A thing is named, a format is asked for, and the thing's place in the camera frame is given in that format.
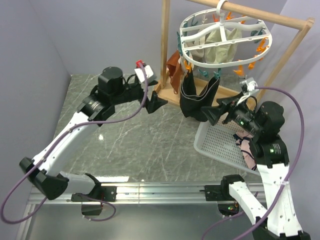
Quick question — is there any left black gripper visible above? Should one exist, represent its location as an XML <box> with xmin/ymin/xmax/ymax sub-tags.
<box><xmin>111</xmin><ymin>79</ymin><xmax>168</xmax><ymax>113</ymax></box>

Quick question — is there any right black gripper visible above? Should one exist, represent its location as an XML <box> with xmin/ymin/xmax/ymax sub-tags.
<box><xmin>200</xmin><ymin>91</ymin><xmax>262</xmax><ymax>135</ymax></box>

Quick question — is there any black striped underwear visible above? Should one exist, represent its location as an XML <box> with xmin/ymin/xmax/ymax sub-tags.
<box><xmin>179</xmin><ymin>71</ymin><xmax>220</xmax><ymax>122</ymax></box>

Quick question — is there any orange clothes peg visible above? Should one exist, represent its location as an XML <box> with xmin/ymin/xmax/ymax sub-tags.
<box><xmin>183</xmin><ymin>60</ymin><xmax>193</xmax><ymax>73</ymax></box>

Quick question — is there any white clip hanger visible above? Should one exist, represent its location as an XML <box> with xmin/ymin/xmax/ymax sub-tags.
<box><xmin>177</xmin><ymin>0</ymin><xmax>273</xmax><ymax>69</ymax></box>

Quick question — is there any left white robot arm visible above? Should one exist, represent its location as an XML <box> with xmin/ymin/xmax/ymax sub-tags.
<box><xmin>19</xmin><ymin>62</ymin><xmax>167</xmax><ymax>201</ymax></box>

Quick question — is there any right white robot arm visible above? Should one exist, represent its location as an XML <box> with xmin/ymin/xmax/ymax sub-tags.
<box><xmin>201</xmin><ymin>93</ymin><xmax>311</xmax><ymax>240</ymax></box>

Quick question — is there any pink navy underwear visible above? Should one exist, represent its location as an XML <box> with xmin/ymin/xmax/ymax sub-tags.
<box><xmin>233</xmin><ymin>130</ymin><xmax>257</xmax><ymax>171</ymax></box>

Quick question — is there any rust brown underwear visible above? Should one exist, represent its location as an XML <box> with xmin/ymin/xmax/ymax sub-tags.
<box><xmin>166</xmin><ymin>50</ymin><xmax>183</xmax><ymax>95</ymax></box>

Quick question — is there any pale green underwear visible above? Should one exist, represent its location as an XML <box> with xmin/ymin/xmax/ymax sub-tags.
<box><xmin>204</xmin><ymin>28</ymin><xmax>242</xmax><ymax>64</ymax></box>

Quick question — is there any beige underwear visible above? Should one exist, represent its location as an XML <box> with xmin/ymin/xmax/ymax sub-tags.
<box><xmin>186</xmin><ymin>14</ymin><xmax>208</xmax><ymax>61</ymax></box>

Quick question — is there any teal clothes peg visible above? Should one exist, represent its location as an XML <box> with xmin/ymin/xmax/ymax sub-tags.
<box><xmin>213</xmin><ymin>68</ymin><xmax>222</xmax><ymax>79</ymax></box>

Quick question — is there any white plastic basket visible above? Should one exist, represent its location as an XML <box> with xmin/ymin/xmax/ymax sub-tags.
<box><xmin>193</xmin><ymin>121</ymin><xmax>260</xmax><ymax>176</ymax></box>

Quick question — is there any wooden drying rack frame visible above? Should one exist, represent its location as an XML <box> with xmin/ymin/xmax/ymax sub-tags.
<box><xmin>154</xmin><ymin>0</ymin><xmax>315</xmax><ymax>106</ymax></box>

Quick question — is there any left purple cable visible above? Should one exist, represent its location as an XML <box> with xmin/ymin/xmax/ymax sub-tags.
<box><xmin>0</xmin><ymin>62</ymin><xmax>149</xmax><ymax>224</ymax></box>

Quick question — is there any purple cable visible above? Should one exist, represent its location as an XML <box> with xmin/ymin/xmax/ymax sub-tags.
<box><xmin>201</xmin><ymin>86</ymin><xmax>305</xmax><ymax>240</ymax></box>
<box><xmin>0</xmin><ymin>62</ymin><xmax>149</xmax><ymax>224</ymax></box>

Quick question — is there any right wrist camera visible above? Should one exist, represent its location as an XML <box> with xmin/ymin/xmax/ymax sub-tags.
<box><xmin>236</xmin><ymin>77</ymin><xmax>259</xmax><ymax>106</ymax></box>

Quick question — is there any aluminium mounting rail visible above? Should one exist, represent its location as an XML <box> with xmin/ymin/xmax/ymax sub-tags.
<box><xmin>27</xmin><ymin>181</ymin><xmax>266</xmax><ymax>205</ymax></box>

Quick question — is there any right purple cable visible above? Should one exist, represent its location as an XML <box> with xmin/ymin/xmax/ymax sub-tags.
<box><xmin>201</xmin><ymin>86</ymin><xmax>305</xmax><ymax>240</ymax></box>

